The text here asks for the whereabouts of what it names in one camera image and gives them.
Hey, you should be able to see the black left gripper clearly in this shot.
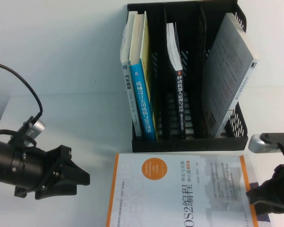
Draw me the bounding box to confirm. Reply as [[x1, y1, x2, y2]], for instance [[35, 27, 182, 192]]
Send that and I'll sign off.
[[14, 144, 90, 200]]

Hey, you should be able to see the white orange ROS2 book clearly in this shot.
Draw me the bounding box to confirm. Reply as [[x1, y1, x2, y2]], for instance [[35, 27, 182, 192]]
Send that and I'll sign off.
[[106, 153, 260, 227]]

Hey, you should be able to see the white book with navy patch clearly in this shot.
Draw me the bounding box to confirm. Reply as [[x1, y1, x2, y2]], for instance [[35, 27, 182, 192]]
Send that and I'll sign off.
[[241, 155, 274, 227]]

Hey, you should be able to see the black plastic book stand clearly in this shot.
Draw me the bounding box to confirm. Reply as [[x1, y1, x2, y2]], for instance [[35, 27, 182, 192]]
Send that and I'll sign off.
[[127, 0, 249, 153]]

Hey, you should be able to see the blue spine yellow cover book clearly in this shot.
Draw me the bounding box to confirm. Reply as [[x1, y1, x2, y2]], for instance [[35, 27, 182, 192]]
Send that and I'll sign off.
[[128, 11, 159, 142]]

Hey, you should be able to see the white spine book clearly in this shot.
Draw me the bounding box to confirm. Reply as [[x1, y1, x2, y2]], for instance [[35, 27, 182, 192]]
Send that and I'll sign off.
[[120, 11, 142, 138]]

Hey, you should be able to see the dark spine robotics book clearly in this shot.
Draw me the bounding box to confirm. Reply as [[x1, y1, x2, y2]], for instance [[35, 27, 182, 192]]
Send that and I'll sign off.
[[166, 22, 189, 140]]

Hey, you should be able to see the grey cover leaning book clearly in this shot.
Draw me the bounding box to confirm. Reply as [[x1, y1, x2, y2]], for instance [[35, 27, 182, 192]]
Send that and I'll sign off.
[[202, 13, 260, 138]]

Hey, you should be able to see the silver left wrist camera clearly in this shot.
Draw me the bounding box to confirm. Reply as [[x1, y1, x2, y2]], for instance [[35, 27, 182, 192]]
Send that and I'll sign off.
[[8, 115, 47, 147]]

